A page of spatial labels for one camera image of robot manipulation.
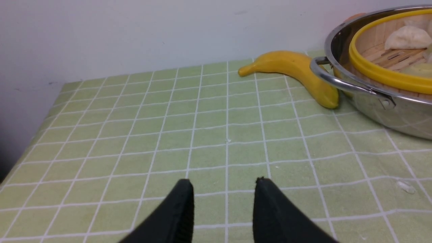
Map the yellow rimmed bamboo steamer basket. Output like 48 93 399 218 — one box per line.
349 9 432 101

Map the green round bun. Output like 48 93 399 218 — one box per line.
400 63 432 79

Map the green checkered tablecloth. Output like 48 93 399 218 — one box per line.
0 59 431 243

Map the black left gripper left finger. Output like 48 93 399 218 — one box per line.
120 179 195 243

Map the yellow toy banana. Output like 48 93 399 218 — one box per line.
238 50 339 109

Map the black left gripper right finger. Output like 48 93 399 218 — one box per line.
252 177 337 243

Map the white crescent dumpling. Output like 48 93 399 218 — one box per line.
384 26 432 50

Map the stainless steel pot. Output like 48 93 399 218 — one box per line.
310 5 431 140

